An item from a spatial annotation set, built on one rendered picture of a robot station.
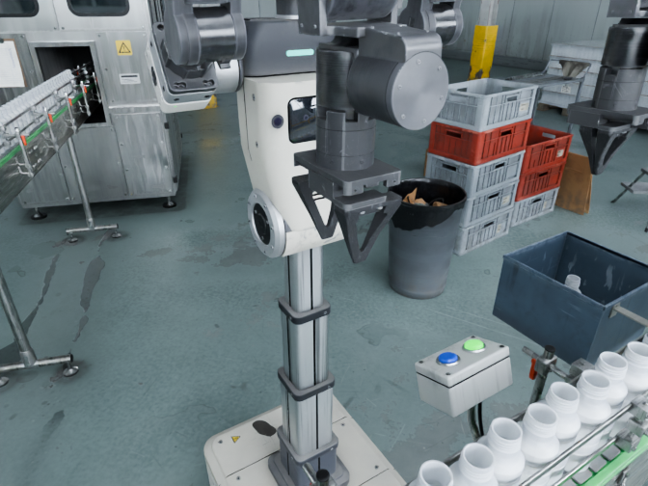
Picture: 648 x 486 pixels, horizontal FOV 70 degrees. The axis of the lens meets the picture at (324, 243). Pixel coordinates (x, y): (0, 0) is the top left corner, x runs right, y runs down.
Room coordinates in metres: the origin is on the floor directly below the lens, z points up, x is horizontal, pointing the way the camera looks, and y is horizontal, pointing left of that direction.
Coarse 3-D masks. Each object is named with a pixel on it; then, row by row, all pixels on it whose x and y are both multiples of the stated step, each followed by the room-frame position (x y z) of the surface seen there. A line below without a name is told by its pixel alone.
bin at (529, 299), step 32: (512, 256) 1.22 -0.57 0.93; (544, 256) 1.31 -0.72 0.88; (576, 256) 1.32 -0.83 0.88; (608, 256) 1.24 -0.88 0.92; (512, 288) 1.16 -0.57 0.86; (544, 288) 1.08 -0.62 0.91; (608, 288) 1.21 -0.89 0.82; (640, 288) 1.03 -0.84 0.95; (512, 320) 1.14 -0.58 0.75; (544, 320) 1.06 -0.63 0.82; (576, 320) 0.99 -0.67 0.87; (608, 320) 0.97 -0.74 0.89; (640, 320) 0.91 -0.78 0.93; (576, 352) 0.97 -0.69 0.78
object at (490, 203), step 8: (512, 184) 3.16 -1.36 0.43; (488, 192) 2.98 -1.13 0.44; (496, 192) 3.06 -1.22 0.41; (504, 192) 3.13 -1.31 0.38; (512, 192) 3.19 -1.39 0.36; (472, 200) 2.89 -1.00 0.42; (480, 200) 2.96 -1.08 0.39; (488, 200) 3.00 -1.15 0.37; (496, 200) 3.07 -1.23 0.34; (504, 200) 3.14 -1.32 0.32; (512, 200) 3.20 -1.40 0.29; (464, 208) 2.88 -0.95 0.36; (472, 208) 2.91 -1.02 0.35; (480, 208) 2.97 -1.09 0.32; (488, 208) 3.03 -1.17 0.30; (496, 208) 3.09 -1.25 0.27; (504, 208) 3.15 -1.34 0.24; (464, 216) 2.87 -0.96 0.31; (472, 216) 2.92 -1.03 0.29; (480, 216) 2.98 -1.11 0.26; (488, 216) 3.02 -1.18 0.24; (464, 224) 2.87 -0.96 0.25; (472, 224) 2.92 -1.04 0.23
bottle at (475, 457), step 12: (468, 444) 0.37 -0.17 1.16; (480, 444) 0.37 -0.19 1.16; (468, 456) 0.37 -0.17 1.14; (480, 456) 0.37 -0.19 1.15; (492, 456) 0.36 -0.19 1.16; (456, 468) 0.37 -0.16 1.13; (468, 468) 0.35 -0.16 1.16; (480, 468) 0.38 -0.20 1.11; (492, 468) 0.35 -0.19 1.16; (456, 480) 0.35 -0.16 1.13; (468, 480) 0.34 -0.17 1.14; (480, 480) 0.34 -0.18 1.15; (492, 480) 0.35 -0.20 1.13
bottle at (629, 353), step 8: (632, 344) 0.55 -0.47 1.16; (640, 344) 0.55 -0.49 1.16; (624, 352) 0.55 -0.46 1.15; (632, 352) 0.53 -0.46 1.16; (640, 352) 0.55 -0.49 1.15; (632, 360) 0.53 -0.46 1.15; (640, 360) 0.52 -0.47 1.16; (632, 368) 0.53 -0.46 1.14; (640, 368) 0.52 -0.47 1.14; (632, 376) 0.52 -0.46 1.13; (640, 376) 0.52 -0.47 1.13; (632, 384) 0.51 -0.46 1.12; (640, 384) 0.51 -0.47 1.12; (632, 392) 0.51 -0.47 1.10; (640, 392) 0.51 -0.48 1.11; (624, 400) 0.51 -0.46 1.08; (624, 416) 0.51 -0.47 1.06; (632, 416) 0.51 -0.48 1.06; (616, 424) 0.51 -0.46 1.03; (624, 424) 0.51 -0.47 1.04; (616, 432) 0.51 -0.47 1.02
